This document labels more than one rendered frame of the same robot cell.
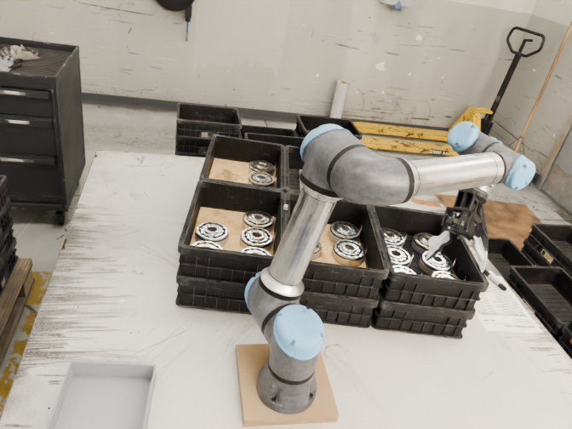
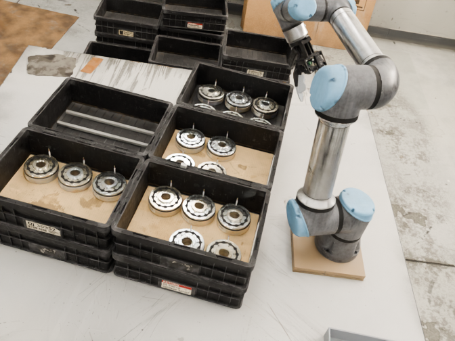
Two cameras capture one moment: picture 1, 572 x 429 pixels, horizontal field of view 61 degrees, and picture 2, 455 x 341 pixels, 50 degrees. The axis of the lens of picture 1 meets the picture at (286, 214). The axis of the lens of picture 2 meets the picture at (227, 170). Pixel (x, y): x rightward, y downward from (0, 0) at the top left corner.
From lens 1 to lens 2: 1.48 m
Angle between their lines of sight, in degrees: 62
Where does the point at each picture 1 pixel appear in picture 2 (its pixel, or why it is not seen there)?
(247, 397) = (347, 270)
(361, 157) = (391, 75)
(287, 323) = (360, 207)
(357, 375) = not seen: hidden behind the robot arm
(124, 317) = not seen: outside the picture
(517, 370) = (305, 115)
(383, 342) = (282, 172)
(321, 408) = not seen: hidden behind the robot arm
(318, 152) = (357, 95)
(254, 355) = (306, 256)
